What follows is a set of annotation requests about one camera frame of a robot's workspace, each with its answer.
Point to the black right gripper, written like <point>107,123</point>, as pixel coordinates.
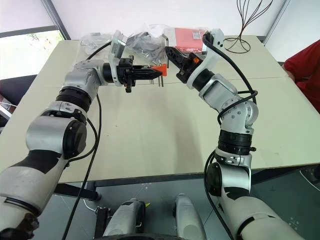
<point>191,65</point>

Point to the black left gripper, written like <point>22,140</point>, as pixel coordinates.
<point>126,71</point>

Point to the orange hex key holder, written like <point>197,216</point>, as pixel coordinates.
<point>160,69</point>

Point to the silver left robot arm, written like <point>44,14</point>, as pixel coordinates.
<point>45,132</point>

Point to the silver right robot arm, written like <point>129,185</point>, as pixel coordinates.
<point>232,115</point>

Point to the dark hex key in holder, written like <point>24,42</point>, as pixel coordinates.
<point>162,81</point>

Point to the red and white box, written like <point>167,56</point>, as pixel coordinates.
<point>186,40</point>

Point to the plastic bag with grey parts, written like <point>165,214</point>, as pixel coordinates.
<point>145,45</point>

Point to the clear plastic bag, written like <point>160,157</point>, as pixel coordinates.
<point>93,40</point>

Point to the black chair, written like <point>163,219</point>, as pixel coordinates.
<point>15,90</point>

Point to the person in red clothing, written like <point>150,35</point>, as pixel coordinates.
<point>308,70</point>

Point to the silver grey rounded robot leg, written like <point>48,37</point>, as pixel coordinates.
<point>127,217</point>
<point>187,217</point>

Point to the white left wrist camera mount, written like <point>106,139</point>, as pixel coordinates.
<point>113,62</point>

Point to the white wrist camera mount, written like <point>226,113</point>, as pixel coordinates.
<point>113,62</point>
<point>212,55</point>

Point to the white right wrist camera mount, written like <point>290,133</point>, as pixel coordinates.
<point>212,55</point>

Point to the dark table frame bar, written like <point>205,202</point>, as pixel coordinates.
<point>75,191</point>

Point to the black bracket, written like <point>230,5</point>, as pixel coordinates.
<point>102,221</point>

